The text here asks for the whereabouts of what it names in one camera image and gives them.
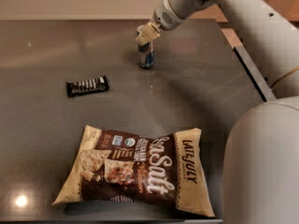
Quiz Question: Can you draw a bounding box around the black chocolate bar wrapper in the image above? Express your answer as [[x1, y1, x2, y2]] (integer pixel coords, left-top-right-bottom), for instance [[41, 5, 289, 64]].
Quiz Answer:
[[66, 76, 109, 97]]

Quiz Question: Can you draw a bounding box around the blue silver redbull can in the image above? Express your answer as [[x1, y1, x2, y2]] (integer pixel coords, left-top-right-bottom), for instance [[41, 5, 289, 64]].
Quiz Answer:
[[136, 24, 155, 70]]

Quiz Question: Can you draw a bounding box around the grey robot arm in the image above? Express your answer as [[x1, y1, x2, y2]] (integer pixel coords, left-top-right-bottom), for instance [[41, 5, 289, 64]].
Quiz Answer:
[[136, 0, 299, 224]]

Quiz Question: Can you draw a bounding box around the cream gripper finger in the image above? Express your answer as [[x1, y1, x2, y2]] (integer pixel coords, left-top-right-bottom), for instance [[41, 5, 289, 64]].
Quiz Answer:
[[135, 22, 161, 46]]

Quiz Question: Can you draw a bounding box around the brown chip bag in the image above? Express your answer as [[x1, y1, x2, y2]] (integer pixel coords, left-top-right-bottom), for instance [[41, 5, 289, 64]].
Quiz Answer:
[[54, 126, 214, 217]]

